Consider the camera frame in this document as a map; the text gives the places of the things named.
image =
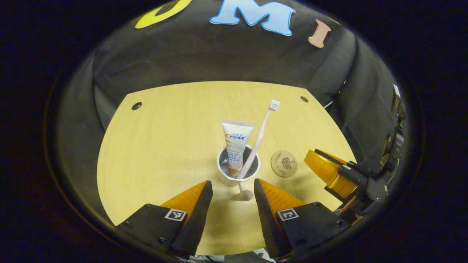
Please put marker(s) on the white toothbrush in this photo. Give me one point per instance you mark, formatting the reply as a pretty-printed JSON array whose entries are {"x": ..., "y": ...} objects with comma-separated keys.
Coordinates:
[{"x": 260, "y": 135}]

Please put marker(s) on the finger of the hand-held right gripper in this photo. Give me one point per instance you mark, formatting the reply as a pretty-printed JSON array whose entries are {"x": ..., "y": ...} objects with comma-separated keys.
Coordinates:
[
  {"x": 347, "y": 184},
  {"x": 321, "y": 164}
]

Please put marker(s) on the white toothpaste tube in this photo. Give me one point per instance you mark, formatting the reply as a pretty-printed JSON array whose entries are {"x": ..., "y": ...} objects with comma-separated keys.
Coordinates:
[{"x": 237, "y": 135}]

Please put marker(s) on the light wooden desktop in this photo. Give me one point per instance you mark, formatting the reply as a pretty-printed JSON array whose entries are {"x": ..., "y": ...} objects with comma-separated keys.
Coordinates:
[{"x": 164, "y": 146}]

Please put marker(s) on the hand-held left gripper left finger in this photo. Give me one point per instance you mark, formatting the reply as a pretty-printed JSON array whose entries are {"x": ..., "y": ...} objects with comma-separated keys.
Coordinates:
[{"x": 199, "y": 219}]

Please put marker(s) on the round wooden coaster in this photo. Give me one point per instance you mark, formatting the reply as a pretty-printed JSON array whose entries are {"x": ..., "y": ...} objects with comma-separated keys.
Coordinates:
[{"x": 284, "y": 163}]

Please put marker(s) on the black desk hole grommet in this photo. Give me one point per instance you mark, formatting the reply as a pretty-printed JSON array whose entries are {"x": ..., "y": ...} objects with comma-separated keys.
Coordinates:
[
  {"x": 304, "y": 99},
  {"x": 136, "y": 106}
]

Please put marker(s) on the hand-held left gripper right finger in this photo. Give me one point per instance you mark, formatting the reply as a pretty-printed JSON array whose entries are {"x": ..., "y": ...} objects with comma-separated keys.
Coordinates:
[{"x": 265, "y": 219}]

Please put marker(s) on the white cup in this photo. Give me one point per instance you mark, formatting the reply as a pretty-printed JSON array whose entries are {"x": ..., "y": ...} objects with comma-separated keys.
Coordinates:
[{"x": 225, "y": 175}]

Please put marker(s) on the black backdrop cloth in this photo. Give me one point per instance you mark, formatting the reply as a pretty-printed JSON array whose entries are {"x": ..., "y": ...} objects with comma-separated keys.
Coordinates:
[{"x": 219, "y": 58}]

